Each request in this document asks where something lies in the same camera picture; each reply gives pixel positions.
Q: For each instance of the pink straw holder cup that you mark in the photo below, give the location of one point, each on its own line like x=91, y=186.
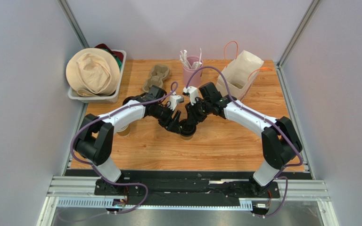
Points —
x=187, y=73

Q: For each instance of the aluminium frame post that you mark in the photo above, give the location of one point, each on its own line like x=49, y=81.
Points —
x=73, y=22
x=298, y=32

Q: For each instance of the stack of brown paper cups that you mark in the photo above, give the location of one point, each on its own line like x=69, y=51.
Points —
x=124, y=131

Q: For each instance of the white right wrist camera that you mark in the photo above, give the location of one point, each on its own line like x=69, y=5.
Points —
x=192, y=93

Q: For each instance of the wrapped white straw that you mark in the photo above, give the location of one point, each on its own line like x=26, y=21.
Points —
x=184, y=60
x=200, y=57
x=196, y=65

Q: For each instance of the dark red cloth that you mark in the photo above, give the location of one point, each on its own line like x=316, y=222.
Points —
x=119, y=56

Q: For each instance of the white plastic basket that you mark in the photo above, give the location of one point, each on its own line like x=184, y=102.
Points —
x=105, y=99

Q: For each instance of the brown paper cup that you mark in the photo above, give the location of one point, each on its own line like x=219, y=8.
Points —
x=189, y=137

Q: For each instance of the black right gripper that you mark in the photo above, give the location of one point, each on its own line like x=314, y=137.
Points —
x=192, y=116

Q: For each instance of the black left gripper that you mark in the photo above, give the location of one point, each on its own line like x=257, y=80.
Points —
x=172, y=125

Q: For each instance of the lower cardboard cup carrier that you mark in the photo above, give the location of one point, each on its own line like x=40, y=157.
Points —
x=157, y=75

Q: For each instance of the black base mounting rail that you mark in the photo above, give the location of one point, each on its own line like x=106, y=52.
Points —
x=182, y=188

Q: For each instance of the aluminium frame post right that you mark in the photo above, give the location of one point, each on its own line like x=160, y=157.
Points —
x=298, y=32

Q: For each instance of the white paper takeout bag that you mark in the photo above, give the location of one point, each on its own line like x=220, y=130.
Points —
x=240, y=73

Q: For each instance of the green cloth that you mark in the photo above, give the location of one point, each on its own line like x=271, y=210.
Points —
x=119, y=62

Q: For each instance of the beige bucket hat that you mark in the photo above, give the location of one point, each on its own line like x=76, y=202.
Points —
x=93, y=72

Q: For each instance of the aluminium frame post left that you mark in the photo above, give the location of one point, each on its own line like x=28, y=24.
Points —
x=73, y=22

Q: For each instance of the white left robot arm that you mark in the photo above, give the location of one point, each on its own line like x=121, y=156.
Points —
x=94, y=139

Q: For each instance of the stack of black lids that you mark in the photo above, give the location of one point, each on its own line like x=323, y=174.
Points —
x=128, y=99

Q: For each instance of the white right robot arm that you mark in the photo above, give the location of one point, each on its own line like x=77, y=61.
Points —
x=280, y=142

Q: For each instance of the black plastic cup lid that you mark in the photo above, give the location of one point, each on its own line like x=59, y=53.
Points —
x=187, y=130

